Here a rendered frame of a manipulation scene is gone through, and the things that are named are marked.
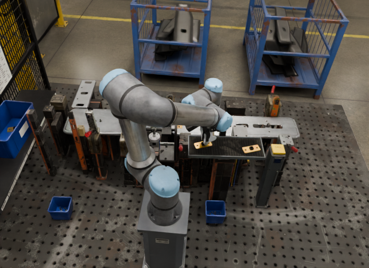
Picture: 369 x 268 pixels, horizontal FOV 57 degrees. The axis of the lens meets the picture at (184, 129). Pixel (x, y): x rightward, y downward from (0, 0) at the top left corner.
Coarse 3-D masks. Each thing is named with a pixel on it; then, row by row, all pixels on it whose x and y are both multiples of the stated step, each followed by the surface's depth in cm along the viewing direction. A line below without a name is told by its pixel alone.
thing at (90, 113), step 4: (88, 108) 175; (92, 108) 176; (88, 112) 173; (92, 112) 174; (88, 116) 172; (92, 116) 175; (88, 120) 177; (92, 120) 177; (88, 124) 180; (92, 124) 180; (96, 124) 182; (92, 128) 182; (96, 128) 183; (96, 132) 185
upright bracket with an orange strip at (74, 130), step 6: (72, 114) 175; (72, 120) 178; (72, 126) 181; (72, 132) 184; (78, 132) 185; (78, 138) 187; (78, 144) 190; (78, 150) 194; (84, 156) 199; (84, 162) 201; (84, 168) 204; (84, 174) 208
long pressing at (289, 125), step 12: (84, 120) 200; (96, 120) 200; (108, 120) 200; (240, 120) 205; (252, 120) 205; (264, 120) 205; (276, 120) 206; (288, 120) 206; (108, 132) 193; (120, 132) 193; (180, 132) 195; (192, 132) 195; (216, 132) 196; (228, 132) 196; (252, 132) 197; (264, 132) 197; (276, 132) 198; (288, 132) 198
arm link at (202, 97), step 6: (204, 90) 140; (192, 96) 137; (198, 96) 137; (204, 96) 138; (210, 96) 140; (186, 102) 135; (192, 102) 135; (198, 102) 135; (204, 102) 134; (210, 102) 135
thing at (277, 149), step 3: (273, 144) 168; (276, 144) 168; (279, 144) 168; (282, 144) 168; (273, 147) 167; (276, 147) 167; (279, 147) 167; (282, 147) 167; (273, 150) 165; (276, 150) 165; (279, 150) 165; (282, 150) 165; (273, 153) 164; (276, 153) 164; (279, 153) 164; (282, 153) 164; (285, 153) 164
